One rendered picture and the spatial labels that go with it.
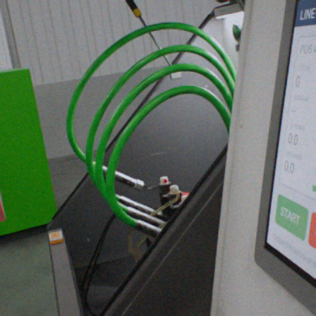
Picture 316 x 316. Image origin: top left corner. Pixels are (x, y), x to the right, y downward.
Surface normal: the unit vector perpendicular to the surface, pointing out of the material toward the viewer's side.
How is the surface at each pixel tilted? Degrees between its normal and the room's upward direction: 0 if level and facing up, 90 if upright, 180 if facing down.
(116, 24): 90
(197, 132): 90
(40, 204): 90
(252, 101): 76
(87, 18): 90
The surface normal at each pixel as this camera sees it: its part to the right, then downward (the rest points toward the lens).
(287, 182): -0.97, -0.05
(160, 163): 0.24, 0.17
